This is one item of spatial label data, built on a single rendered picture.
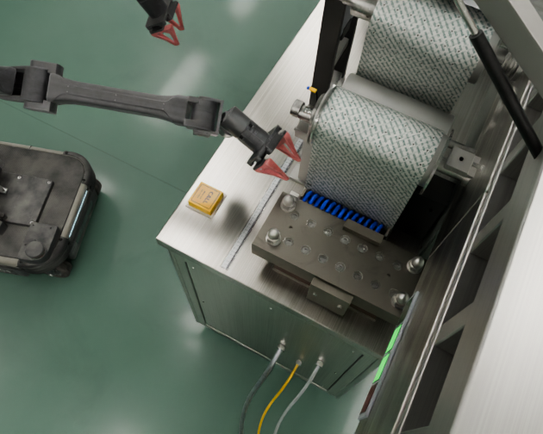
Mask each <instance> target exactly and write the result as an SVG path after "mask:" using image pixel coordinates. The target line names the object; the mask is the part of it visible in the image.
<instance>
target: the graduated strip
mask: <svg viewBox="0 0 543 434"><path fill-rule="evenodd" d="M294 147H295V148H296V151H297V153H299V152H300V150H301V148H302V147H303V139H298V140H297V142H296V144H295V145H294ZM293 161H294V159H292V158H290V157H289V156H288V157H287V158H286V160H285V161H284V163H283V165H282V166H281V168H280V169H281V170H282V171H283V172H284V173H285V174H286V172H287V171H288V169H289V168H290V166H291V165H292V163H293ZM282 180H283V179H281V178H278V177H274V179H273V181H272V182H271V185H270V186H269V188H268V189H267V191H266V192H265V194H264V196H263V197H262V199H261V201H260V202H259V204H258V206H257V207H256V208H255V210H254V212H253V214H252V215H251V217H250V219H249V220H248V222H247V223H246V225H245V227H244V228H243V230H242V231H241V233H240V235H239V237H238V238H237V239H236V241H235V243H234V245H233V246H232V248H231V250H230V251H229V253H228V254H227V256H226V257H225V259H224V261H223V262H222V265H221V266H220V267H222V268H223V269H225V270H228V269H229V267H230V265H231V264H232V262H233V261H234V259H235V257H236V256H237V254H238V252H239V251H240V248H241V247H242V246H243V244H244V243H245V241H246V239H247V237H248V235H249V234H250V232H251V231H252V229H253V228H254V226H255V224H256V223H257V221H258V219H259V217H260V215H262V213H263V211H264V210H265V207H266V206H267V204H268V202H269V201H270V199H271V198H272V196H273V194H274V193H275V191H276V189H277V188H278V185H279V184H280V183H281V181H282Z"/></svg>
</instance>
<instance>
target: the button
mask: <svg viewBox="0 0 543 434"><path fill-rule="evenodd" d="M222 197H223V192H221V191H220V190H218V189H215V188H213V187H211V186H209V185H208V184H206V183H203V182H200V184H199V185H198V187H197V189H196V190H195V192H194V193H193V194H192V196H191V197H190V199H189V200H188V203H189V205H190V206H192V207H194V208H196V209H198V210H200V211H202V212H204V213H206V214H208V215H212V214H213V212H214V211H215V208H216V207H217V205H218V204H219V202H220V201H221V199H222Z"/></svg>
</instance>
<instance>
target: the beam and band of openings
mask: <svg viewBox="0 0 543 434"><path fill-rule="evenodd" d="M522 107H523V109H524V111H525V113H526V115H527V118H528V119H529V121H530V123H531V125H532V127H533V129H534V131H535V132H536V134H537V136H538V138H539V140H540V143H541V144H542V146H543V98H542V97H541V95H540V94H539V92H538V91H537V90H536V89H535V87H534V86H533V84H532V83H531V84H530V86H529V89H528V91H527V94H526V97H525V100H524V102H523V104H522ZM396 434H543V147H542V150H541V152H540V154H539V155H538V157H537V158H536V159H534V158H533V156H532V154H531V153H530V151H529V150H528V148H527V145H526V143H525V142H524V140H523V138H522V137H521V134H520V132H519V130H518V129H517V127H516V125H515V126H514V128H513V131H512V134H511V135H510V138H509V142H508V144H507V146H506V149H505V151H504V154H503V155H502V160H501V162H500V164H499V166H498V169H497V172H496V175H495V177H494V180H493V183H492V184H491V187H490V191H489V193H488V195H487V198H486V200H485V203H484V206H483V209H482V211H481V214H480V215H479V218H478V221H477V224H476V226H475V229H474V232H473V234H472V236H471V240H470V242H469V244H468V247H467V249H466V252H465V255H464V258H463V260H462V263H461V265H460V267H459V271H458V274H457V275H456V278H455V281H454V283H453V286H452V289H451V291H450V294H449V296H448V298H447V301H446V305H445V307H444V309H443V312H442V314H441V316H440V320H439V323H438V325H437V327H436V330H435V332H434V335H433V338H432V340H431V343H430V345H429V347H428V351H427V354H426V356H425V358H424V361H423V363H422V366H421V369H420V372H419V374H418V376H417V379H416V381H415V385H414V387H413V389H412V392H411V395H410V396H409V400H408V403H407V405H406V407H405V410H404V412H403V416H402V418H401V421H400V423H399V426H398V428H397V430H396Z"/></svg>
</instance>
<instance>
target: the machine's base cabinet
mask: <svg viewBox="0 0 543 434"><path fill-rule="evenodd" d="M168 251H169V253H170V256H171V258H172V262H173V264H174V267H175V269H176V271H177V273H178V277H179V280H180V282H181V284H182V287H183V289H184V292H185V295H186V297H187V300H188V302H189V304H190V308H191V310H192V312H193V315H194V317H195V320H196V322H198V323H200V324H202V325H204V326H207V327H208V328H209V329H211V330H213V331H215V332H217V333H219V334H221V335H222V336H224V337H226V338H228V339H230V340H232V341H234V342H235V343H237V344H239V345H241V346H243V347H245V348H246V349H248V350H250V351H252V352H254V353H255V354H257V355H259V356H261V357H263V358H264V359H266V360H268V361H271V360H272V359H273V357H274V355H275V353H276V352H277V350H278V349H277V346H278V344H281V345H283V346H285V348H286V350H285V352H282V353H281V355H280V357H279V359H278V360H277V362H276V365H277V366H279V367H281V368H282V369H285V370H287V371H289V372H292V371H293V369H294V368H295V366H296V364H295V362H296V360H300V361H301V362H302V365H301V366H298V368H297V369H296V372H295V374H294V375H296V376H298V377H300V378H301V379H303V380H305V381H308V379H309V378H310V377H311V375H312V373H313V372H314V370H315V367H316V365H315V364H316V362H317V361H322V362H323V366H322V368H319V370H318V371H317V373H316V375H315V377H314V379H313V380H312V382H311V383H310V384H312V385H314V386H316V387H318V388H319V389H321V390H323V391H325V392H327V393H329V394H331V395H333V396H334V397H335V398H337V399H339V397H341V395H343V394H344V393H345V392H347V391H348V390H349V389H350V388H352V387H353V386H355V385H356V384H357V383H358V382H360V381H361V380H362V379H364V378H365V377H366V376H368V375H369V374H370V373H371V372H372V371H373V370H374V369H376V368H377V367H378V366H380V364H381V362H382V361H380V360H379V359H377V358H376V357H374V356H371V355H369V354H367V353H365V352H363V351H362V350H360V349H358V348H356V347H354V346H352V345H350V344H348V343H346V342H344V341H342V340H341V339H339V338H337V337H335V336H333V335H331V334H329V333H327V332H325V331H323V330H322V329H320V328H318V327H316V326H314V325H311V324H310V323H308V322H306V321H305V320H303V319H300V318H298V317H297V316H295V315H293V314H291V313H288V312H287V311H285V310H283V309H282V308H280V307H277V306H275V305H273V304H271V303H270V302H268V301H266V300H264V299H262V298H260V297H258V296H257V295H255V294H252V293H250V292H249V291H247V290H245V289H243V288H241V287H239V286H237V285H235V284H233V283H231V282H230V281H228V280H226V279H224V278H222V277H220V276H218V275H216V274H214V273H213V272H211V271H209V270H206V269H205V268H203V267H201V266H199V265H197V264H195V263H193V262H191V261H190V260H188V259H186V258H184V257H181V256H179V255H178V254H176V253H175V252H173V251H170V250H168Z"/></svg>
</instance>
